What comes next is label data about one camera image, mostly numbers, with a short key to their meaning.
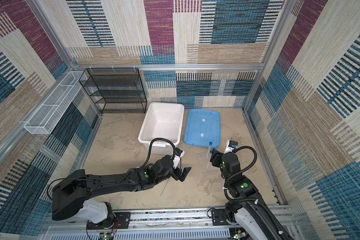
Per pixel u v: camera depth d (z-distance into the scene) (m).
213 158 0.70
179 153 0.69
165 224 0.73
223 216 0.73
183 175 0.70
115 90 1.09
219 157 0.69
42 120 0.70
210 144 0.83
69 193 0.45
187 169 0.71
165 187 0.83
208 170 0.89
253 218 0.50
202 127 1.11
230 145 0.66
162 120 1.14
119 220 0.73
